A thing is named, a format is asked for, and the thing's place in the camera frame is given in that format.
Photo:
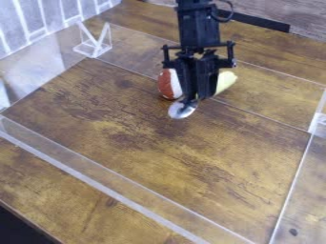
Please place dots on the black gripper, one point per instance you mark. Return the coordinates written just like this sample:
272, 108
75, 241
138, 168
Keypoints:
199, 37

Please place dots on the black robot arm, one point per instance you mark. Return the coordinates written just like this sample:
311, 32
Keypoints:
202, 54

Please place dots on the red white toy mushroom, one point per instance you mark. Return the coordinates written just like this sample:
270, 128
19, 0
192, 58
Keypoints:
168, 84

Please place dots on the black strip on table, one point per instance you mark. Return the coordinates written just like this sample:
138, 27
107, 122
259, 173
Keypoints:
260, 22

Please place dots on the clear acrylic front barrier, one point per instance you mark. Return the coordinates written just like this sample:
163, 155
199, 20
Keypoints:
151, 204

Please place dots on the clear acrylic barrier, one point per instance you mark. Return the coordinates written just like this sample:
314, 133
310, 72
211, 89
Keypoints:
151, 204
301, 224

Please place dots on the clear acrylic right barrier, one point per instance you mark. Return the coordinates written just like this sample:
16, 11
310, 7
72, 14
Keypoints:
301, 224

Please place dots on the clear acrylic triangular bracket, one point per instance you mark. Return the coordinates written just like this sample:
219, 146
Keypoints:
91, 46

